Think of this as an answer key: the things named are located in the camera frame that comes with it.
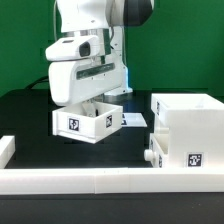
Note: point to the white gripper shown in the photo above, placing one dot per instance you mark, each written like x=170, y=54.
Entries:
x=73, y=82

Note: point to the white drawer tray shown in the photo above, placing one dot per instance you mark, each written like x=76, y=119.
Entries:
x=72, y=122
x=157, y=153

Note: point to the white front drawer tray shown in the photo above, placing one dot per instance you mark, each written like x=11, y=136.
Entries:
x=157, y=153

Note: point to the white drawer cabinet box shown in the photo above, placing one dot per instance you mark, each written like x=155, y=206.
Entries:
x=194, y=124

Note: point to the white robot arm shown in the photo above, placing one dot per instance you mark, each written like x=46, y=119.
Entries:
x=100, y=18

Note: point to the white fiducial marker sheet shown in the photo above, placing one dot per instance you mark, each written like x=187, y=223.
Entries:
x=133, y=120

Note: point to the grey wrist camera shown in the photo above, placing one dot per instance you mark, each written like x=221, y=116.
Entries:
x=73, y=48

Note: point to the white U-shaped fence wall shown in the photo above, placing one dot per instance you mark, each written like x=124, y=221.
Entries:
x=102, y=180

